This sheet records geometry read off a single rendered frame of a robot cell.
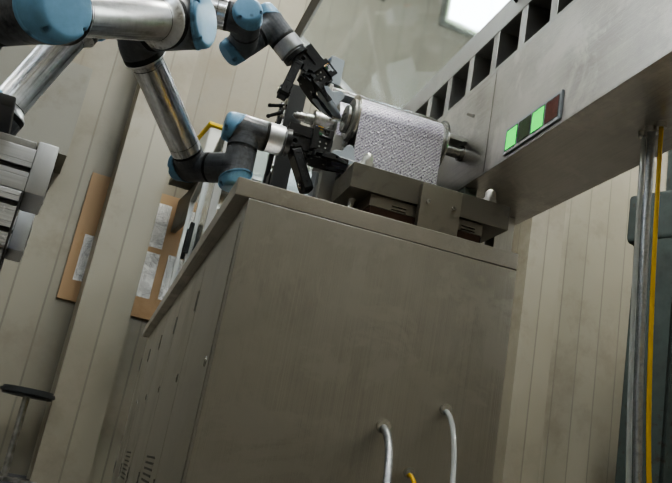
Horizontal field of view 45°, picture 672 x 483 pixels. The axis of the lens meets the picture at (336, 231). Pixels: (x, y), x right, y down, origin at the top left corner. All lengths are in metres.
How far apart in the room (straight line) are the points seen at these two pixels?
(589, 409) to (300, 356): 5.37
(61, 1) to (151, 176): 3.85
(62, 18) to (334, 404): 0.88
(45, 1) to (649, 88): 1.09
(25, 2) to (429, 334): 1.01
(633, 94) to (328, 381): 0.82
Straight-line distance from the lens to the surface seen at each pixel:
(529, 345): 6.24
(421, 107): 2.79
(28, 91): 2.16
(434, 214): 1.88
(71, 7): 1.45
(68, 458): 4.98
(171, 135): 1.98
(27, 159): 1.43
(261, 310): 1.67
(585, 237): 7.13
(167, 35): 1.73
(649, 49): 1.63
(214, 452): 1.64
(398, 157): 2.14
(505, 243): 2.36
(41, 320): 5.28
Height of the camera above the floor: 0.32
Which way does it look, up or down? 17 degrees up
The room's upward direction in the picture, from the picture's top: 11 degrees clockwise
